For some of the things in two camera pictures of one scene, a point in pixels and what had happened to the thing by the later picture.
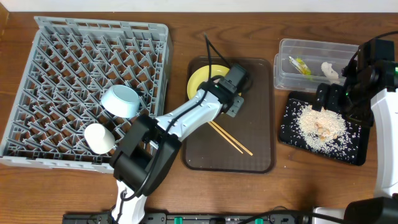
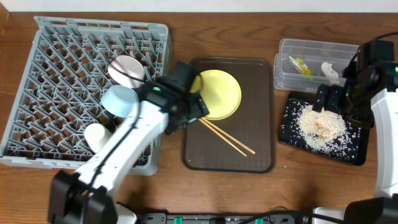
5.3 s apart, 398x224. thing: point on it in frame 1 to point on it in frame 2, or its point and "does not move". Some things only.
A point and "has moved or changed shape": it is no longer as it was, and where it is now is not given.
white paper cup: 100,140 does not move
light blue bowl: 121,101 does not move
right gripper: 333,91 does not move
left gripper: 239,104 to 199,109
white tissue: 329,73 does not move
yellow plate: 201,74 has moved or changed shape
